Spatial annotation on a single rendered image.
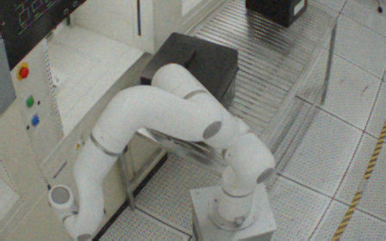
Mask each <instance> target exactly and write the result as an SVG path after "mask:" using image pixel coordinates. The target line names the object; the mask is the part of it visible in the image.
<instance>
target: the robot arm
mask: <svg viewBox="0 0 386 241"><path fill-rule="evenodd" d="M142 127H145V128H150V129H152V130H156V131H158V132H161V133H164V134H167V135H169V136H171V137H176V138H179V139H184V140H188V141H204V142H205V143H206V144H208V145H210V146H211V147H213V148H215V150H216V151H217V152H218V153H219V154H220V155H221V156H222V157H223V158H224V160H225V161H226V162H227V164H228V166H227V167H226V168H225V170H224V171H223V173H222V176H221V193H220V194H219V195H217V196H216V197H215V198H214V199H213V201H212V202H211V204H210V206H209V217H210V219H211V220H212V221H213V223H214V224H215V225H216V226H218V227H220V228H221V229H225V230H227V231H228V230H230V231H239V230H243V229H246V228H247V227H248V226H250V225H251V224H252V223H253V222H255V221H256V219H257V218H258V216H259V212H260V207H259V206H260V204H259V203H258V199H256V198H255V196H254V193H255V188H256V185H258V184H260V183H262V182H264V181H266V180H267V179H269V178H270V177H271V176H272V174H273V172H274V169H275V166H276V165H275V161H274V157H273V156H272V154H271V151H269V150H268V148H267V146H266V145H264V143H263V142H262V141H261V140H260V139H259V138H258V137H257V135H256V134H255V132H254V131H253V130H251V129H250V128H249V126H248V125H247V124H246V123H245V122H244V121H242V120H240V119H238V118H236V117H233V116H232V115H231V114H230V113H229V112H228V111H227V110H226V109H225V108H224V107H223V106H222V105H221V104H220V103H218V101H217V100H216V99H215V98H214V97H213V96H212V95H211V94H210V93H209V92H208V91H207V90H206V89H205V88H203V87H202V84H201V83H200V82H199V81H198V80H197V79H196V78H195V77H194V76H193V75H191V74H190V73H189V72H188V71H187V70H186V69H185V68H184V67H183V66H181V65H174V64H170V65H165V66H164V67H162V68H160V69H159V70H158V71H157V72H156V73H155V75H154V77H153V80H152V86H148V85H138V86H133V87H130V88H126V89H124V90H121V91H120V92H119V93H117V94H116V95H115V96H114V97H113V98H112V99H111V100H110V102H109V104H108V105H107V107H106V109H104V110H103V114H102V115H101V116H100V117H99V120H98V121H97V123H96V125H95V126H94V127H93V130H92V131H91V132H90V135H89V137H88V139H87V140H86V142H85V143H84V146H83V149H81V151H80V153H79V154H78V157H77V158H76V161H75V162H74V165H73V176H74V179H75V182H76V185H77V188H78V198H79V207H78V204H77V202H76V199H75V197H74V195H73V192H72V190H71V189H70V188H68V187H66V186H65V185H63V184H60V185H56V186H53V187H52V188H51V189H50V191H49V193H48V200H49V202H50V204H51V206H52V207H53V210H54V212H55V214H56V216H57V217H58V219H59V222H60V224H61V225H62V227H63V228H64V229H65V231H66V232H68V234H69V235H70V236H71V237H72V239H73V240H75V241H91V240H90V238H91V236H92V234H94V232H95V231H96V230H97V228H98V226H99V224H100V223H101V221H102V218H103V210H104V200H103V179H104V177H106V174H108V172H109V170H110V169H111V167H112V166H113V165H114V163H115V161H116V160H117V158H118V157H119V156H120V154H121V152H123V149H124V147H125V146H127V144H128V141H129V140H130V139H131V138H132V136H133V135H134V133H135V132H136V131H138V129H140V128H142Z"/></svg>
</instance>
